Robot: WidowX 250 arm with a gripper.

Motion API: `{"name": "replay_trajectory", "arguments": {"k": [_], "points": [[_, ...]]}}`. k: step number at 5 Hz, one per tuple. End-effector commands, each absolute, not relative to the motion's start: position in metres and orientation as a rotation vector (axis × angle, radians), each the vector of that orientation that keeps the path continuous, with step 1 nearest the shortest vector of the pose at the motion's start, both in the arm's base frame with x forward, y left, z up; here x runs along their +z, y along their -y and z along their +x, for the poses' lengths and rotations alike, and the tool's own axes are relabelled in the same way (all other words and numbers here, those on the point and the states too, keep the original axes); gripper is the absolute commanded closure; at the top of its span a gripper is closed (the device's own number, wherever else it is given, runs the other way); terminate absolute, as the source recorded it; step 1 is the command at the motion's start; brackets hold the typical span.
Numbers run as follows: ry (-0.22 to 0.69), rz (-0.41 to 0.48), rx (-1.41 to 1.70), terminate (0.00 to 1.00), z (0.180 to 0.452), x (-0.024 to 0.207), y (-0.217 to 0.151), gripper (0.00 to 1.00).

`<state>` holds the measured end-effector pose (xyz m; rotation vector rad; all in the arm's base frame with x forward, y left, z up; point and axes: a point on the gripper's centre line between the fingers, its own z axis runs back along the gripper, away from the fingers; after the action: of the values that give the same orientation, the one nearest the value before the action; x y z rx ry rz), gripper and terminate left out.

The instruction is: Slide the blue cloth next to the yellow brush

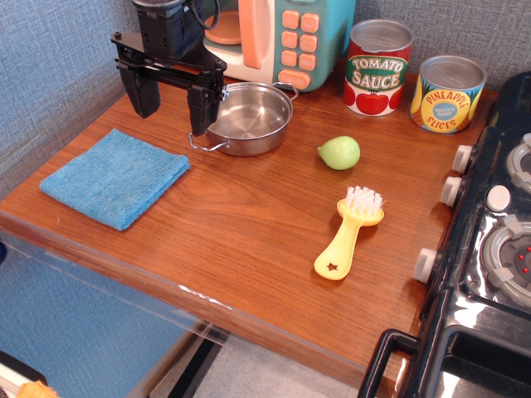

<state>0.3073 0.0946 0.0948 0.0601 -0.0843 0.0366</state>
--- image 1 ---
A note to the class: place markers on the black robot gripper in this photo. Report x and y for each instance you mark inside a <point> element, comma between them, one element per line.
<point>169,49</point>

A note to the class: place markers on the blue cloth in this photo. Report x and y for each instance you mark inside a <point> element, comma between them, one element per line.
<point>115,181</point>

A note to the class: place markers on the yellow dish brush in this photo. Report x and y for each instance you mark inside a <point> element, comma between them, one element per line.
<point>362,207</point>

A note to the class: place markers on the small steel pan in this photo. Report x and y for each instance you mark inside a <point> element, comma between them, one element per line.
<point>252,119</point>

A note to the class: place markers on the teal toy microwave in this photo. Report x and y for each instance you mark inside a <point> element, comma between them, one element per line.
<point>296,42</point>

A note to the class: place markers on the green toy pear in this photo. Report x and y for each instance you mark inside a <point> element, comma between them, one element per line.
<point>340,153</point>

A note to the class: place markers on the tomato sauce can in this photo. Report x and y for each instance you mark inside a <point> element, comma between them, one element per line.
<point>376,67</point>

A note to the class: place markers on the clear acrylic barrier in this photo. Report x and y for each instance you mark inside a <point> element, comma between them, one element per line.
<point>91,336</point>

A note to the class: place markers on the pineapple slices can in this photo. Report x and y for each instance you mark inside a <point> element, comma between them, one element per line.
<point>447,93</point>

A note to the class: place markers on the orange fuzzy object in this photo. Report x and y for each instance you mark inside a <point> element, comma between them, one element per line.
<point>36,389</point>

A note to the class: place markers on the black toy stove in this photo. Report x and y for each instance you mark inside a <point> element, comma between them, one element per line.
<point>474,339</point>

